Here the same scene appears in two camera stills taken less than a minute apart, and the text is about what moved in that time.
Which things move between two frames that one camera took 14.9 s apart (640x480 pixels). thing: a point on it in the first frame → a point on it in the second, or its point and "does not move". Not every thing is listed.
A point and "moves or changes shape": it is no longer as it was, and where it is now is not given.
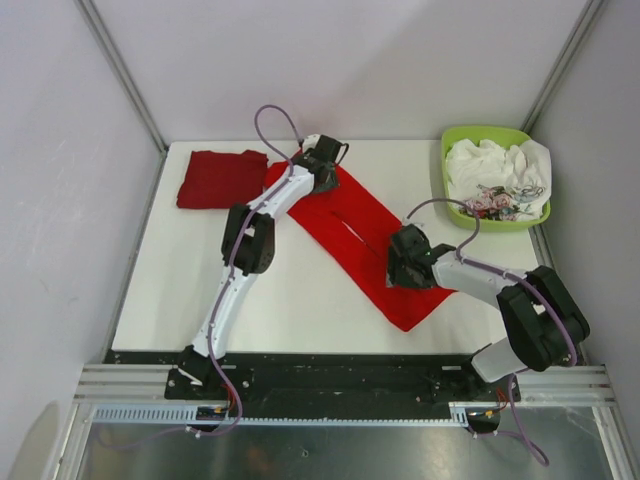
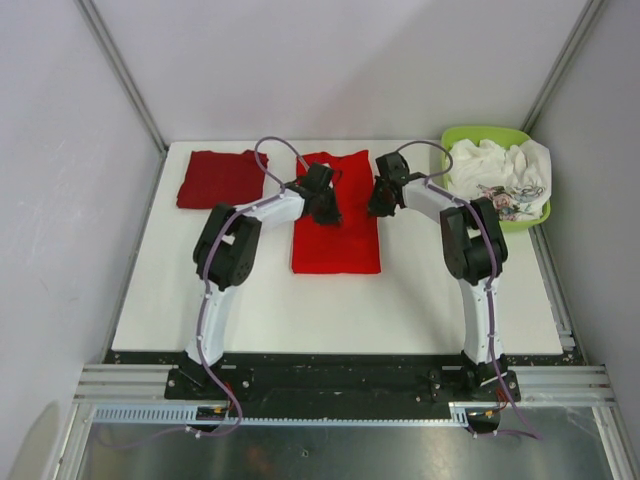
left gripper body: [331, 182] → [327, 211]
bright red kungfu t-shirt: [356, 232] moves or changes shape
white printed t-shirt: [512, 181] does not move
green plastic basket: [460, 214] does not move
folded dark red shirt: [220, 180] does not move
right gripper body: [399, 275] → [380, 203]
